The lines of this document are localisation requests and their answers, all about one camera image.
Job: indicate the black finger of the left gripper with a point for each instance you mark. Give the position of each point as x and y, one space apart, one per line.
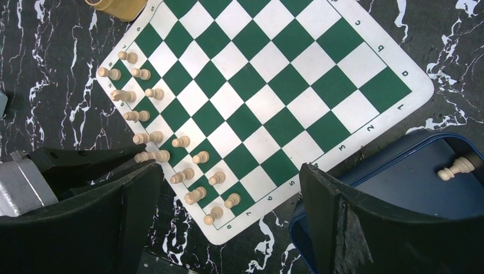
55 163

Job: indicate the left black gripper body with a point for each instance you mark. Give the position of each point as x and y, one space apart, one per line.
23 187

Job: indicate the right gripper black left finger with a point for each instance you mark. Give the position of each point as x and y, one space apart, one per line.
102 230

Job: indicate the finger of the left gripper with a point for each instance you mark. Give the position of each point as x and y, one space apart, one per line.
92 183

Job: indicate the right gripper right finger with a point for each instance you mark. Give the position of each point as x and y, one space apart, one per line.
350 231

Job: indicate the light piece passed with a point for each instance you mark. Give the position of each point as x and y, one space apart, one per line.
159 156

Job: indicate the light pawn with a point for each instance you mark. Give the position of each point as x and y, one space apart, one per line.
460 165
183 141
155 93
217 178
136 116
201 157
232 200

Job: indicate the light piece back rank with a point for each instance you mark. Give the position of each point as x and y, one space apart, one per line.
130 57
179 177

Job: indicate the light piece rank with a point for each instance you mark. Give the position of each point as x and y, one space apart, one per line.
130 57
143 74
179 177

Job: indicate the light piece corner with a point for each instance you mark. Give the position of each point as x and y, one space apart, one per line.
113 74
215 213

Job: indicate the light queen piece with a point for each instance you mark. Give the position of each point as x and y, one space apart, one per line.
155 137

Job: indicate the green white chess board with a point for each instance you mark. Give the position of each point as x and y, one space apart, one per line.
263 87

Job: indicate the small light blue clip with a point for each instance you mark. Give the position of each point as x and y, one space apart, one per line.
3 103

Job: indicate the dark blue tray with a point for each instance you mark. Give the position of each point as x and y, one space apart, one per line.
405 174

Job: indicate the tan square tin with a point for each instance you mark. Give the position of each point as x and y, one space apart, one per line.
125 10

